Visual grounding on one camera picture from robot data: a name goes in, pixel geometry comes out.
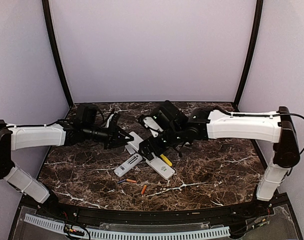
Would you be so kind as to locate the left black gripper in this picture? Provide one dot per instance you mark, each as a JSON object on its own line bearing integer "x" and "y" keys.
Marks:
{"x": 113, "y": 140}

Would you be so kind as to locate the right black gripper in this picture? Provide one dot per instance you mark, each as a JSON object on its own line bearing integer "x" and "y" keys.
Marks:
{"x": 148, "y": 153}

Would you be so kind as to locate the white remote control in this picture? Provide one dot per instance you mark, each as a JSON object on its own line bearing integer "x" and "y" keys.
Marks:
{"x": 133, "y": 146}

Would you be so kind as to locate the grey remote control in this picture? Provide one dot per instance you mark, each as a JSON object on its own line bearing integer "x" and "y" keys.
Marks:
{"x": 128, "y": 165}

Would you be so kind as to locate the white remote with battery bay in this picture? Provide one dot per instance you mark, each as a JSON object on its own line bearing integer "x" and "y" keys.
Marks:
{"x": 159, "y": 166}

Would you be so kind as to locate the yellow handled screwdriver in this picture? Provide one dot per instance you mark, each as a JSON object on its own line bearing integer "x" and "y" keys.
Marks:
{"x": 166, "y": 160}

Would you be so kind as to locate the orange AA battery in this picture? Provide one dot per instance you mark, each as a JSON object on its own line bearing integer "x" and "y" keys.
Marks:
{"x": 131, "y": 180}
{"x": 144, "y": 189}

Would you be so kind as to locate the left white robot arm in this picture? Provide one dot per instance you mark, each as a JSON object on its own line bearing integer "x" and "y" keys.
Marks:
{"x": 59, "y": 133}

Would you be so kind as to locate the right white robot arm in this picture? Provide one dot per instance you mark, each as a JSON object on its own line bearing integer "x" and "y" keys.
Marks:
{"x": 170, "y": 128}

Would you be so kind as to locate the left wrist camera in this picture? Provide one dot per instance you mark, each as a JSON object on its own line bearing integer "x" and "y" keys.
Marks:
{"x": 112, "y": 119}

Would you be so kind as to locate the white slotted cable duct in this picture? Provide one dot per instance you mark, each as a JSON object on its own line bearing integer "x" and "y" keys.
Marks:
{"x": 59, "y": 227}

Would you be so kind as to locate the black front rail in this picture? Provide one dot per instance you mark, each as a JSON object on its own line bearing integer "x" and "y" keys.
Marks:
{"x": 231, "y": 214}

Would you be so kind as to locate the left black frame post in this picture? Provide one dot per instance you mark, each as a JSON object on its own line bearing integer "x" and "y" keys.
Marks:
{"x": 55, "y": 52}

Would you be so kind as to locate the black frame post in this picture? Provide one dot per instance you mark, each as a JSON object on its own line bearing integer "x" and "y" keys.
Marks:
{"x": 55, "y": 52}
{"x": 250, "y": 53}

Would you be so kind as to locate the right black frame post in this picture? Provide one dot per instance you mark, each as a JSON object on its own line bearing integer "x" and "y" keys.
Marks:
{"x": 250, "y": 53}

